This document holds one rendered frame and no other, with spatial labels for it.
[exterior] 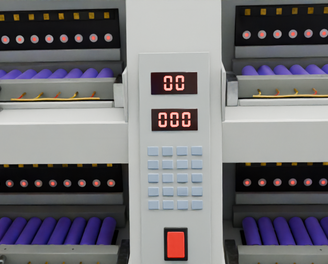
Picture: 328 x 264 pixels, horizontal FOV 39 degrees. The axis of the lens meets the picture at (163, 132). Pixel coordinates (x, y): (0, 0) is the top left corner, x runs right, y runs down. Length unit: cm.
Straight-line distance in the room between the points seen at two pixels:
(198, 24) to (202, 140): 11
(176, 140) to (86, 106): 12
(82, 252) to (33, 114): 17
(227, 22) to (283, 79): 17
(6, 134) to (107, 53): 21
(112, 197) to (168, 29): 28
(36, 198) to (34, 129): 21
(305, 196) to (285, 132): 20
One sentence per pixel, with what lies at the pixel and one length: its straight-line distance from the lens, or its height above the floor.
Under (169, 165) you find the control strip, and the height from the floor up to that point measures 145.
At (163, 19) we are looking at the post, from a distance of 47.
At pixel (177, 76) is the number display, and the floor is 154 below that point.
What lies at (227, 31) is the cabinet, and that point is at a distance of 67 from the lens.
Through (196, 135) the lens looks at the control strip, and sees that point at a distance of 46.
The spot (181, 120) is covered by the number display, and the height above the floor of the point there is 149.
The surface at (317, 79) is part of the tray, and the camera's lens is 55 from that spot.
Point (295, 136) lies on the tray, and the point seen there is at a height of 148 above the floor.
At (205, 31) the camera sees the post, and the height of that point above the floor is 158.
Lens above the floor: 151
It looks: 3 degrees down
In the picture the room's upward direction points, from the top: 1 degrees counter-clockwise
